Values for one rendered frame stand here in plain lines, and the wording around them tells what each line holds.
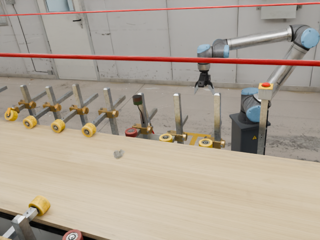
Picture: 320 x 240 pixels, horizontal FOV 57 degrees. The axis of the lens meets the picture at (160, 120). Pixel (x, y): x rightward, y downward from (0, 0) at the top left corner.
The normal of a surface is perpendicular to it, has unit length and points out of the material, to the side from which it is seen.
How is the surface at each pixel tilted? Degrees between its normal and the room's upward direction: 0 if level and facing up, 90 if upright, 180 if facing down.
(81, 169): 0
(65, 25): 90
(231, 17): 90
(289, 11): 90
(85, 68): 91
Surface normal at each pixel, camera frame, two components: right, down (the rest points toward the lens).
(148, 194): -0.10, -0.87
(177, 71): -0.34, 0.49
